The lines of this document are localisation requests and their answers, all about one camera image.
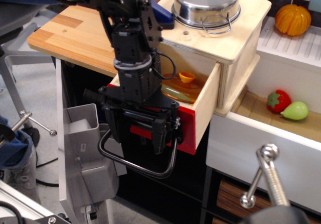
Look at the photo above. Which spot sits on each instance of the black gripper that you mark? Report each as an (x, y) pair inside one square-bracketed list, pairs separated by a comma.
[(122, 105)]

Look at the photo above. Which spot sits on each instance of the red-fronted wooden drawer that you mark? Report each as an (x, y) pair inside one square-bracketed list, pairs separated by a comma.
[(196, 117)]

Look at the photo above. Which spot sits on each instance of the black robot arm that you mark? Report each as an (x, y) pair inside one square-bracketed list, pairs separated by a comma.
[(134, 34)]

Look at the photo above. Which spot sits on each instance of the plywood box cabinet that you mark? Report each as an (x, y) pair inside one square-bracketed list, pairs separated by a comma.
[(235, 50)]

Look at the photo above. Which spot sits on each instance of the orange transparent pot lid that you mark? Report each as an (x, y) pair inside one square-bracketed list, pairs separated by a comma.
[(184, 87)]

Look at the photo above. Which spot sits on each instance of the blue bar clamp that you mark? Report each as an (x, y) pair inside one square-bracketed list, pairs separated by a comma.
[(164, 17)]

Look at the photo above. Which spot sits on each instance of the wooden table board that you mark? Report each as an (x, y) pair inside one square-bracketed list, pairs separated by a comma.
[(76, 35)]

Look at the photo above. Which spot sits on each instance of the silver clamp screw left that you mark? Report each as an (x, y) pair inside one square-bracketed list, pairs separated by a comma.
[(27, 116)]

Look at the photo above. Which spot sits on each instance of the silver clamp screw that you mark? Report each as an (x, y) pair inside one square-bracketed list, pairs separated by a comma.
[(27, 116), (266, 155)]

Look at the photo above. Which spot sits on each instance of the silver clamp screw right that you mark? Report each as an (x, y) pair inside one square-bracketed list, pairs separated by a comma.
[(266, 155)]

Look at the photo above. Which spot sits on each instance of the blue jeans leg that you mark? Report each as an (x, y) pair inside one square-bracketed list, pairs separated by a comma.
[(17, 153)]

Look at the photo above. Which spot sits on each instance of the red plastic strawberry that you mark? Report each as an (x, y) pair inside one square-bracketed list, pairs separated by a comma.
[(278, 101)]

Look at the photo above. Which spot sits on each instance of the stainless steel pot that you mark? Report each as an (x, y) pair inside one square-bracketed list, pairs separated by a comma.
[(213, 16)]

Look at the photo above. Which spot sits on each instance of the white toy sink unit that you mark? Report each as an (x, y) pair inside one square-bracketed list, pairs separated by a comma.
[(291, 64)]

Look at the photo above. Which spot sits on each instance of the green plastic pear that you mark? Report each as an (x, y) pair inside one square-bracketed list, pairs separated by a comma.
[(297, 110)]

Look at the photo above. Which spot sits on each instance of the orange plastic pumpkin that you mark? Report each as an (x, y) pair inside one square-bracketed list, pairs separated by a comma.
[(292, 20)]

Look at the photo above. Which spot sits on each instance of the black metal drawer handle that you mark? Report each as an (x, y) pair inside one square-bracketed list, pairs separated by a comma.
[(158, 175)]

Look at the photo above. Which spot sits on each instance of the grey metal bracket stand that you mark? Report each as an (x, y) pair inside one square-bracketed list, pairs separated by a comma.
[(86, 178)]

